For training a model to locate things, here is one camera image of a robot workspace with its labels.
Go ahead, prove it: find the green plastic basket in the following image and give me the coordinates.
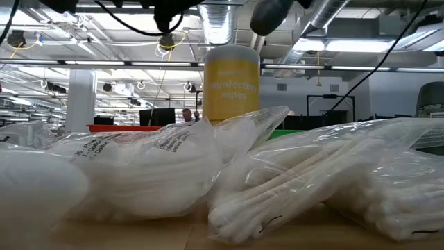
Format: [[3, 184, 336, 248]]
[[266, 128, 307, 141]]

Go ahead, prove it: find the yellow disinfecting wipes canister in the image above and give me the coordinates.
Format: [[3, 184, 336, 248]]
[[203, 44, 261, 126]]

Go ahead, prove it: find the grey chair back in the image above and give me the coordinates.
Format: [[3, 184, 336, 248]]
[[415, 81, 444, 119]]

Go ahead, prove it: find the black metal stand frame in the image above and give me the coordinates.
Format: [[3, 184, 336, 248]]
[[306, 93, 357, 122]]

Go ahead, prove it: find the clear vanity pack bag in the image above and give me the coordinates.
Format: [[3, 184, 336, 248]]
[[0, 119, 121, 250], [67, 117, 225, 222]]

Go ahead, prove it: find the small black box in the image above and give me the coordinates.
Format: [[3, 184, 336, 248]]
[[93, 115, 115, 126]]

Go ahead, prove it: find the bright ceiling light panel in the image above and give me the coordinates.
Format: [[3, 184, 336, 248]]
[[293, 37, 395, 53]]

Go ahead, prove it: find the white building column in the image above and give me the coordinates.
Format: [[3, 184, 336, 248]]
[[65, 68, 97, 133]]

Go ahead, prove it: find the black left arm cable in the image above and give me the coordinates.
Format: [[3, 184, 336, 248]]
[[92, 0, 185, 38]]

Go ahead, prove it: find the silver slanted air duct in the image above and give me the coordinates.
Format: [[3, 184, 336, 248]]
[[277, 0, 351, 67]]

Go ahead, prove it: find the long ceiling light bar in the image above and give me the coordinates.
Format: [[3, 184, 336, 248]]
[[259, 63, 444, 73], [0, 58, 205, 69]]

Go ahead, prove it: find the clear bag of white cotton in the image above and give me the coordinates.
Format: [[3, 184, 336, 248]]
[[207, 105, 291, 167]]

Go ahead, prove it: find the red plastic basket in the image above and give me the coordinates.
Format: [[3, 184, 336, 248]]
[[86, 124, 164, 133]]

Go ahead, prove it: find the clear bag of cotton swabs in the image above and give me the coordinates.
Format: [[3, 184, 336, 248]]
[[324, 149, 444, 243], [207, 117, 444, 246]]

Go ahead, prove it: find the black ceiling cable reel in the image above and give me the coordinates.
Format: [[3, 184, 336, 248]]
[[158, 33, 176, 51], [6, 30, 27, 49]]

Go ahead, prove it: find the silver round air duct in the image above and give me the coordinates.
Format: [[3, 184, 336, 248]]
[[198, 0, 237, 46]]

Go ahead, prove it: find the yellow hanging cord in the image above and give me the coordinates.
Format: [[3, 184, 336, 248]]
[[315, 51, 323, 88]]

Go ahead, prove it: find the long black power cable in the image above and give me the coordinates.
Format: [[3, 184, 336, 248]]
[[0, 0, 21, 46], [327, 0, 429, 114]]

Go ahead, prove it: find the black pole stand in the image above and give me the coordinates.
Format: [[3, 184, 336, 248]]
[[194, 89, 204, 121]]

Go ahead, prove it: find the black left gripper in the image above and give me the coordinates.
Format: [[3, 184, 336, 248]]
[[139, 0, 206, 33]]

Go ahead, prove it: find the black computer monitor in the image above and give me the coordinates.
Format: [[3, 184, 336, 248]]
[[139, 108, 176, 127]]

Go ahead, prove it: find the person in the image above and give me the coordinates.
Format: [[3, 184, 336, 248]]
[[181, 108, 201, 123]]

